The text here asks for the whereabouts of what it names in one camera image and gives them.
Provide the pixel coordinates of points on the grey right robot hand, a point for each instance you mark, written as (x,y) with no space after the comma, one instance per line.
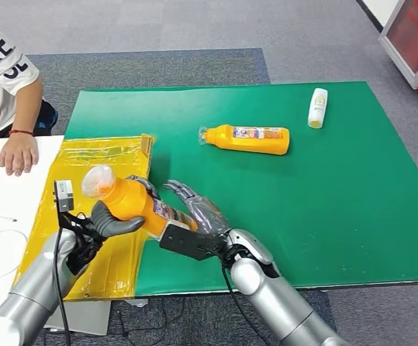
(204,212)

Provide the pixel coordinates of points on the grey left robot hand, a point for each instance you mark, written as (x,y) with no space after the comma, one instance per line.
(112,224)

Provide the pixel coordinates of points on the orange bottle with clear cap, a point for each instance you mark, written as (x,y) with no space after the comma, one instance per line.
(252,140)
(133,203)

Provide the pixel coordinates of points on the person's forearm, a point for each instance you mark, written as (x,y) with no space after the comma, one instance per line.
(26,105)

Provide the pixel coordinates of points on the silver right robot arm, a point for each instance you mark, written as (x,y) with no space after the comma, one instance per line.
(277,305)

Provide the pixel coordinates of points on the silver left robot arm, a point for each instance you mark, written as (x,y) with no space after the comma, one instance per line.
(32,291)

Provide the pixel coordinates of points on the small white bottle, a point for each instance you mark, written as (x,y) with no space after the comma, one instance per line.
(317,107)

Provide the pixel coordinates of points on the yellow plastic sheet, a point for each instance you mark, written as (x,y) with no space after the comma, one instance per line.
(118,267)

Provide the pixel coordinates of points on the grey plate under table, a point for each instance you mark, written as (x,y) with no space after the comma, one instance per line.
(86,317)

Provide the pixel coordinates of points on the green table mat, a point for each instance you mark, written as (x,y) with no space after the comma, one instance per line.
(284,200)

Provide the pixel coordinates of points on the person's hand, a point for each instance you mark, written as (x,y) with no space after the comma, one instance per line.
(18,153)

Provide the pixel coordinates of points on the red and white cabinet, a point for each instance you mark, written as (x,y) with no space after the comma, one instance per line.
(414,38)

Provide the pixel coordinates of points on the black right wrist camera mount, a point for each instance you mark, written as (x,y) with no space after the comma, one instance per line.
(186,242)

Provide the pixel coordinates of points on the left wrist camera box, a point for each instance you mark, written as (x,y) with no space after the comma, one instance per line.
(65,195)

